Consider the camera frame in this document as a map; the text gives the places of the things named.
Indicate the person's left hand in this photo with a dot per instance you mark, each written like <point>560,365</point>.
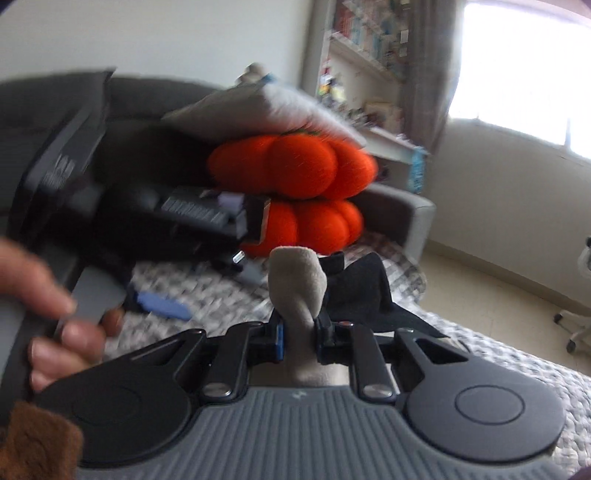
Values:
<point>41,281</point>

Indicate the person's right forearm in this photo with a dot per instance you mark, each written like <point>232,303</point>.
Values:
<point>37,443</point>

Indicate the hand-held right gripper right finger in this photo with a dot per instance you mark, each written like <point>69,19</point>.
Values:
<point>323,344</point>

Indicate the white desk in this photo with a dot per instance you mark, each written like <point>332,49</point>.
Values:
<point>392,141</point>

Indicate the grey checked quilt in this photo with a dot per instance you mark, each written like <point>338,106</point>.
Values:
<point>485,360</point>

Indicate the white pillow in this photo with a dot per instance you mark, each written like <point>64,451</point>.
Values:
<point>277,106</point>

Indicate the blue patterned container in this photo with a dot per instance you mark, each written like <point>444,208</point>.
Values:
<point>417,170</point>

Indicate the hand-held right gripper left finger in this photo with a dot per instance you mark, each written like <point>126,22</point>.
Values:
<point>279,342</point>

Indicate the white bookshelf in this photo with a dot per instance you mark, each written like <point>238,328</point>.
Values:
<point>369,41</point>

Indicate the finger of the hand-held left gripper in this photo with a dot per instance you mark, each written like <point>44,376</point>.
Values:
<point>161,305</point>
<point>251,276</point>

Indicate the grey sofa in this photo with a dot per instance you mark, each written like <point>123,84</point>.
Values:
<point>397,207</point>

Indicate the white office chair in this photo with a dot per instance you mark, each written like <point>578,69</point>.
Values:
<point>577,295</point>

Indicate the orange knitted flower cushion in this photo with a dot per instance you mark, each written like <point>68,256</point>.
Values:
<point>304,166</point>

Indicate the beige and black raglan shirt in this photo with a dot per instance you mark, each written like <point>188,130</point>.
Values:
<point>295,281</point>

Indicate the grey patterned curtain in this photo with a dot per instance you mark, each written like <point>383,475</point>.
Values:
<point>429,83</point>

